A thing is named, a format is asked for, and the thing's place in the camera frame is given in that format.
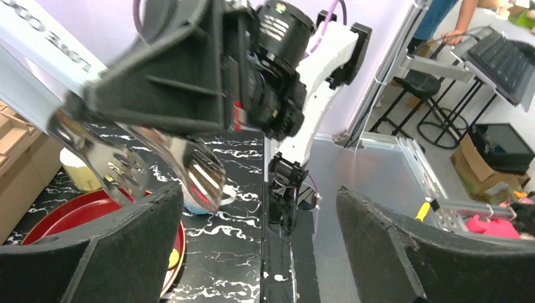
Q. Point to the black bar stool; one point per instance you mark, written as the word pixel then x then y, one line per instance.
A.
pixel 437 125

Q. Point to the white mug blue base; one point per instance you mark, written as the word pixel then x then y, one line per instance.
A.
pixel 202 204

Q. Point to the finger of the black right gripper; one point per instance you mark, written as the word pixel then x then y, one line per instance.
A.
pixel 170 79

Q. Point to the black keyboard on stand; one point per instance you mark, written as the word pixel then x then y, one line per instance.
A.
pixel 507 65

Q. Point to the tan plastic toolbox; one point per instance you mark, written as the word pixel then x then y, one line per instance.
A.
pixel 29 161

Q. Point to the pink cloth item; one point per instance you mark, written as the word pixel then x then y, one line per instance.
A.
pixel 492 227

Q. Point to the pale green ceramic mug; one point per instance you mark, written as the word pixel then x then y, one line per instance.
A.
pixel 81 175

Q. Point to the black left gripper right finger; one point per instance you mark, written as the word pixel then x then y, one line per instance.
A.
pixel 395 258

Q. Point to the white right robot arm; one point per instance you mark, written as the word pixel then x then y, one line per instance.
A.
pixel 330 61

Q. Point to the red round tray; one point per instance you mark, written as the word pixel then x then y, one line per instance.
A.
pixel 88 207

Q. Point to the green round macaron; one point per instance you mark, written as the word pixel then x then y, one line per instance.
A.
pixel 174 259

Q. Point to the yellow handled tool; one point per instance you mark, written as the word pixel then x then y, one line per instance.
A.
pixel 423 211

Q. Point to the black base frame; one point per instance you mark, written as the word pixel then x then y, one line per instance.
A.
pixel 288 268

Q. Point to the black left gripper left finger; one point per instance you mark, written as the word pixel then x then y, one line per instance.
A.
pixel 119 257

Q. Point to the cardboard box with monitor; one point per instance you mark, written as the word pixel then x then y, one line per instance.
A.
pixel 492 158

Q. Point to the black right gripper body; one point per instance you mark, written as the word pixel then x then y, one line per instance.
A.
pixel 263 47

